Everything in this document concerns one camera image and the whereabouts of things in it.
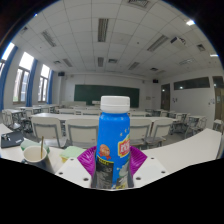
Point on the ceiling projector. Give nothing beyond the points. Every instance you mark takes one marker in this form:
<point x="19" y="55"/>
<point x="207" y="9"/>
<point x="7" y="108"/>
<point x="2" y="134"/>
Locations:
<point x="178" y="40"/>

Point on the dark green chalkboard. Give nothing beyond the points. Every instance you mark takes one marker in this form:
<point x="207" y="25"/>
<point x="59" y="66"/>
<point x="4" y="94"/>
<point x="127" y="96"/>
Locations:
<point x="106" y="95"/>

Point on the blue white-capped drink bottle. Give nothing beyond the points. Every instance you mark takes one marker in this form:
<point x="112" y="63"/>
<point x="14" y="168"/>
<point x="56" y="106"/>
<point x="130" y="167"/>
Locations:
<point x="113" y="133"/>

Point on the black wall speaker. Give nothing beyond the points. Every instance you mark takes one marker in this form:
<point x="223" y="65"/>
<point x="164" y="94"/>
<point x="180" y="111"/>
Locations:
<point x="61" y="73"/>
<point x="155" y="80"/>

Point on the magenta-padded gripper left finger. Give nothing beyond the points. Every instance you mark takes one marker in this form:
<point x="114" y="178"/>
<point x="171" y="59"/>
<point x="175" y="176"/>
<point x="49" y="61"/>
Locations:
<point x="75" y="170"/>

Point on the blue curtain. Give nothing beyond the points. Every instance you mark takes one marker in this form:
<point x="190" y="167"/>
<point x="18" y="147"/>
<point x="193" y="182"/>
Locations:
<point x="50" y="86"/>
<point x="31" y="83"/>
<point x="6" y="80"/>

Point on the group of classroom chairs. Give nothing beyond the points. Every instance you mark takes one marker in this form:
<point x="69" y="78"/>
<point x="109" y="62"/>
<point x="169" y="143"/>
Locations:
<point x="81" y="130"/>

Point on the group of ceiling lights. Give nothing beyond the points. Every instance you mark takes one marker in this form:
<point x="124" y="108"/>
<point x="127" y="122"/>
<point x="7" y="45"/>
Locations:
<point x="102" y="29"/>

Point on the dark classroom door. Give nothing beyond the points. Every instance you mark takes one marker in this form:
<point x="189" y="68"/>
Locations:
<point x="165" y="96"/>

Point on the black pouch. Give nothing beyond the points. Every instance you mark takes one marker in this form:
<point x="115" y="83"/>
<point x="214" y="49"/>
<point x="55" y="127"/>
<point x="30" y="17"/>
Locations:
<point x="11" y="139"/>

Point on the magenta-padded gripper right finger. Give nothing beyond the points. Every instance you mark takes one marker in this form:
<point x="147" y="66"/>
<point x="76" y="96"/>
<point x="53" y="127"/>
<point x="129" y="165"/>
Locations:
<point x="148" y="169"/>

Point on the classroom window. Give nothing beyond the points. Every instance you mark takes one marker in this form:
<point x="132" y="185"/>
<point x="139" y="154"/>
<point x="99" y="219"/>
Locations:
<point x="23" y="76"/>
<point x="44" y="83"/>
<point x="6" y="53"/>

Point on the green and yellow sponge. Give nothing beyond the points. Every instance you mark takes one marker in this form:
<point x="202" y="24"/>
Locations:
<point x="71" y="151"/>

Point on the wooden stir stick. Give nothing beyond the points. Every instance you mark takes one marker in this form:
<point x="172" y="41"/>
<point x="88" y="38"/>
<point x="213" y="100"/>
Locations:
<point x="42" y="146"/>

